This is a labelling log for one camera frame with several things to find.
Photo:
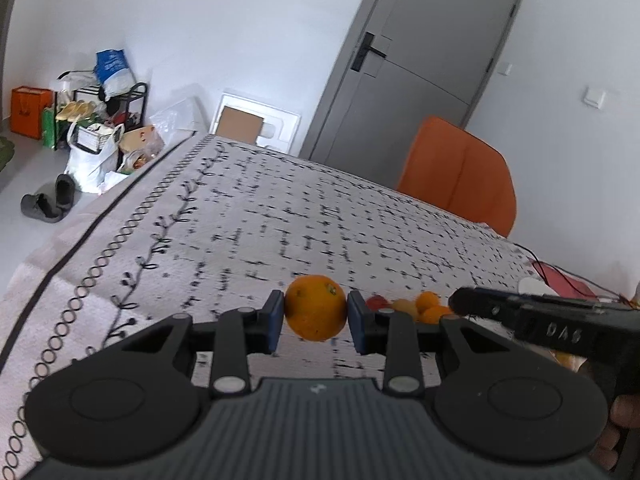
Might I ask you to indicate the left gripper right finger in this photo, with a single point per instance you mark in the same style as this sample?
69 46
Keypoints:
391 334

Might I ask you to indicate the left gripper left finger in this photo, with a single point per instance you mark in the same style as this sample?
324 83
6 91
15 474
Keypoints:
241 333

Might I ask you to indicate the yellow round fruit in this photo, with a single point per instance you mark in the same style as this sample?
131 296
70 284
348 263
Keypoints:
406 306

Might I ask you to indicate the small red fruit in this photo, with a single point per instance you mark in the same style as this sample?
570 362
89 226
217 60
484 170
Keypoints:
377 302

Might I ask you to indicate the large orange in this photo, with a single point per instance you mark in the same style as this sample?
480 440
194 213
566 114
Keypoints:
315 307

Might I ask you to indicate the small orange mandarin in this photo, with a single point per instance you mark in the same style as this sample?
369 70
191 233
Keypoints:
426 301

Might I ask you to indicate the right hand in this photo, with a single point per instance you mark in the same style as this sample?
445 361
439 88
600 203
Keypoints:
624 414

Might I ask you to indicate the red patterned mat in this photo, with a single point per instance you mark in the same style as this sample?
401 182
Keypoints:
562 283

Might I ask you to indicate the patterned white tablecloth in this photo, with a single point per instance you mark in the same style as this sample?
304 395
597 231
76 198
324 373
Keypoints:
212 226

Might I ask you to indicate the orange chair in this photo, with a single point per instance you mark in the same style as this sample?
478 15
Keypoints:
450 169

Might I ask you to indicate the brown cardboard piece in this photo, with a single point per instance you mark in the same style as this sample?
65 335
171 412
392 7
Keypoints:
239 126

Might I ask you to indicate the white shopping bag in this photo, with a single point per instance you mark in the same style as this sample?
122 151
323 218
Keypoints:
93 154

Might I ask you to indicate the clear plastic bag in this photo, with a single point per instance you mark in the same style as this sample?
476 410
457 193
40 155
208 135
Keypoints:
183 108

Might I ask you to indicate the grey slippers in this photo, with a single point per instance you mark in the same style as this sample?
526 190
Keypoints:
51 208

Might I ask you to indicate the black metal rack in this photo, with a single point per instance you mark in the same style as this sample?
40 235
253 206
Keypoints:
80 97

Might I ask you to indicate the blue white plastic bag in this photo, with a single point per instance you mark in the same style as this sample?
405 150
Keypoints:
113 72

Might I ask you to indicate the green box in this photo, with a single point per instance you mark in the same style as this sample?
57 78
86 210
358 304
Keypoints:
49 128

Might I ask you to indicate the grey door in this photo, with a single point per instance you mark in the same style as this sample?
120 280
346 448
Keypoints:
439 56

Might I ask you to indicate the orange paper bag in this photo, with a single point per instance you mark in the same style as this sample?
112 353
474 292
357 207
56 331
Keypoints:
27 106

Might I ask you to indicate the white light switch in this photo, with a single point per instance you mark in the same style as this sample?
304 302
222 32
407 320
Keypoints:
594 97

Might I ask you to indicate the black door handle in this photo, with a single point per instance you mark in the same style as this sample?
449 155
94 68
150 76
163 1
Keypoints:
364 49

